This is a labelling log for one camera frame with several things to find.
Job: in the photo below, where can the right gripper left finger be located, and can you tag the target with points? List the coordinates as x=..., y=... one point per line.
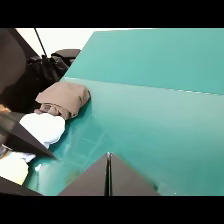
x=94, y=181

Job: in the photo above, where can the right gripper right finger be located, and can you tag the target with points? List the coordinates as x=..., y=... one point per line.
x=128, y=181

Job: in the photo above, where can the white garment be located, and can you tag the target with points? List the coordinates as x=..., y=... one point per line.
x=45, y=128

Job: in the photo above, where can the pale yellow garment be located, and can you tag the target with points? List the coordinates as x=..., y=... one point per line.
x=12, y=169

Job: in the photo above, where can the brown garment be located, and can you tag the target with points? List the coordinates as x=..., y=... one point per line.
x=65, y=98

